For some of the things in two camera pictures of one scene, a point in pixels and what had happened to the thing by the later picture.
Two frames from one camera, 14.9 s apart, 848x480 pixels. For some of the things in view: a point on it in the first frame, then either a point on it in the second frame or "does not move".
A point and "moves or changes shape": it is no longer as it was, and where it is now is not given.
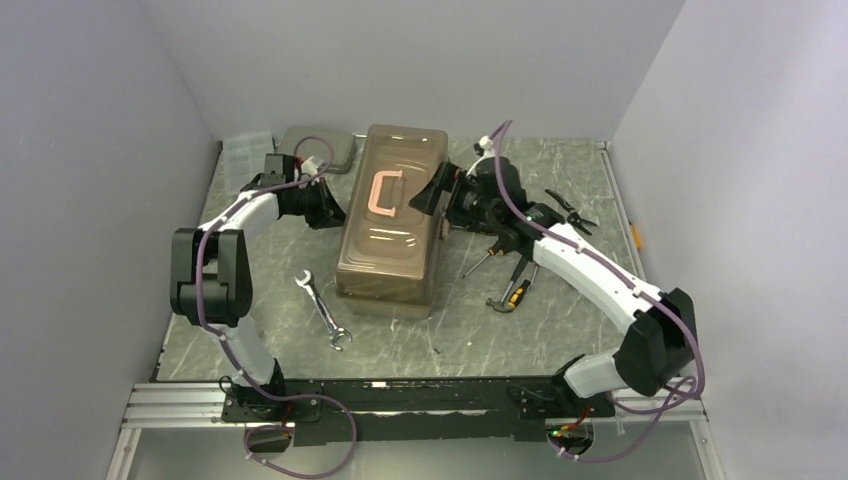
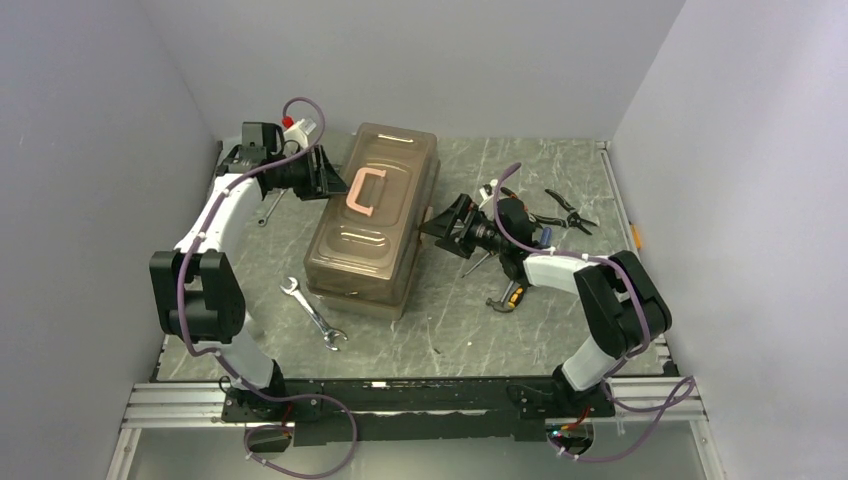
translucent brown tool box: (388, 253) moves or changes shape
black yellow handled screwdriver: (498, 249) does not move
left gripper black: (329, 213) to (327, 184)
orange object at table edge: (636, 237) does not move
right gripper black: (444, 180) to (463, 209)
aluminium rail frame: (199, 408) does not move
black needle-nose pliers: (573, 217) does not move
